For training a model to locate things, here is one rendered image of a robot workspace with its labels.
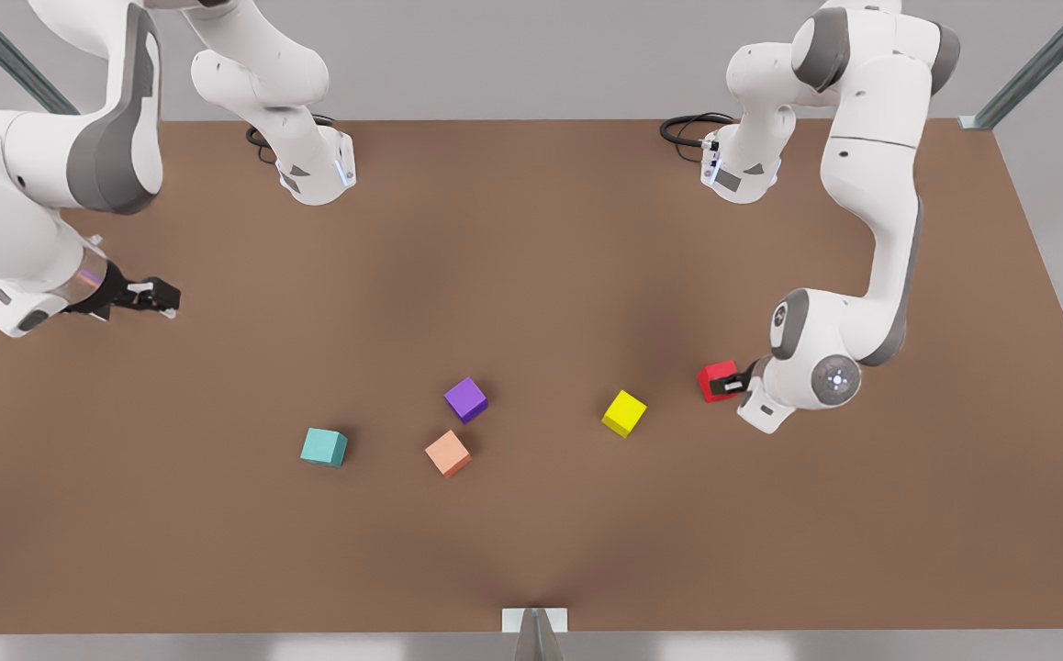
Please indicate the yellow wooden cube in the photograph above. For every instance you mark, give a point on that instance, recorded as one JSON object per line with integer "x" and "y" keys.
{"x": 624, "y": 413}

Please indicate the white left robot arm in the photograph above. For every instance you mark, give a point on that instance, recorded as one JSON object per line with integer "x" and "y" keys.
{"x": 871, "y": 165}

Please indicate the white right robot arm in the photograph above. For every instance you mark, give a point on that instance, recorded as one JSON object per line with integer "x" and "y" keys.
{"x": 45, "y": 165}

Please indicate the red wooden cube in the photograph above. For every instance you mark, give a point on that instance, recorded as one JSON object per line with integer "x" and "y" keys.
{"x": 715, "y": 378}

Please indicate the teal wooden cube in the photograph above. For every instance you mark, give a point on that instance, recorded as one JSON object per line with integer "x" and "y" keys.
{"x": 324, "y": 447}

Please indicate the orange wooden cube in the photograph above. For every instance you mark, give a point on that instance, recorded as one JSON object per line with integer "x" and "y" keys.
{"x": 448, "y": 453}

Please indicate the purple wooden cube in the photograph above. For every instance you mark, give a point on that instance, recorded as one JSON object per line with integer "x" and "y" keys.
{"x": 465, "y": 399}

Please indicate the silver frame post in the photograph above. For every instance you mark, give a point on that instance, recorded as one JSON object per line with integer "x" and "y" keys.
{"x": 1032, "y": 69}
{"x": 8, "y": 57}
{"x": 534, "y": 633}

